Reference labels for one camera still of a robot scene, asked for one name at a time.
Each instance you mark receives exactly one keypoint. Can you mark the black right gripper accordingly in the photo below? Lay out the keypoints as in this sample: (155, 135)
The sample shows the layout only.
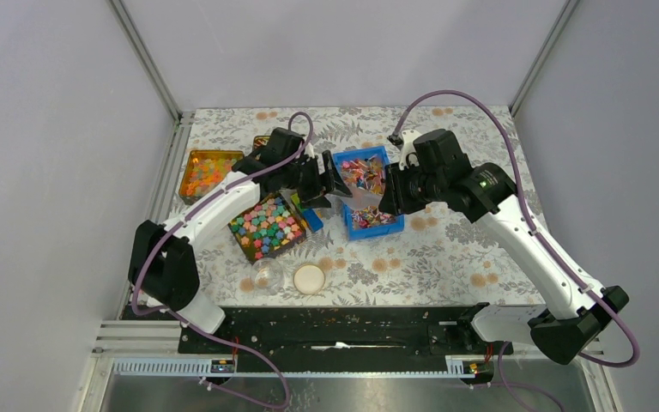
(395, 200)

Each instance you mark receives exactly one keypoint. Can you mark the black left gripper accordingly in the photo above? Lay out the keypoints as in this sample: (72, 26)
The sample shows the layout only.
(333, 182)

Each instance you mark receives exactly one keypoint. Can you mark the translucent plastic scoop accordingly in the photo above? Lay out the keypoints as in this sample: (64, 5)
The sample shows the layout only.
(363, 198)

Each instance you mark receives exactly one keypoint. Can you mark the clear round glass jar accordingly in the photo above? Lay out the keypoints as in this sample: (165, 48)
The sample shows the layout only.
(269, 276)

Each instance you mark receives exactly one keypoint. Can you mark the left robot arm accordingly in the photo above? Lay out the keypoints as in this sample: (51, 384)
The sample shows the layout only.
(163, 257)

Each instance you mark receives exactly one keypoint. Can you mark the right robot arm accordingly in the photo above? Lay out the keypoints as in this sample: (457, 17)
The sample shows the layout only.
(576, 307)

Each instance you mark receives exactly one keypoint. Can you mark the tin of star candies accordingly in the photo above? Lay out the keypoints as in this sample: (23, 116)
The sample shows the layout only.
(268, 229)

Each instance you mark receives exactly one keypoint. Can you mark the gold tin orange candies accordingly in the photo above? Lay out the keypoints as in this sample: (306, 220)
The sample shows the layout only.
(205, 169)

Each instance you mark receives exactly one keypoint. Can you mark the stacked toy brick block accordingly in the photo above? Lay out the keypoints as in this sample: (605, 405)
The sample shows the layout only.
(310, 217)

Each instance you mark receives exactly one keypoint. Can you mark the blue plastic candy bin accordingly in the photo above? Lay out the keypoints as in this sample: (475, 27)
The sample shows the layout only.
(362, 171)

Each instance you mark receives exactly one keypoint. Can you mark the gold tin with lollipops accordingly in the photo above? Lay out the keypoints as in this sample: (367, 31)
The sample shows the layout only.
(261, 145)

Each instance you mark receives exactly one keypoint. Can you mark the round cream jar lid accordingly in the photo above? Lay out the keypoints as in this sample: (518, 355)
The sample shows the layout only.
(309, 279)

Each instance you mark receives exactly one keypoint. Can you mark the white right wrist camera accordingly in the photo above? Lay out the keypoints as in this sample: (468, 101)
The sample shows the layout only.
(408, 156)

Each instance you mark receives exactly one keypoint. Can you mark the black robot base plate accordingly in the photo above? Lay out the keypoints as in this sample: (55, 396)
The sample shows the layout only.
(356, 339)

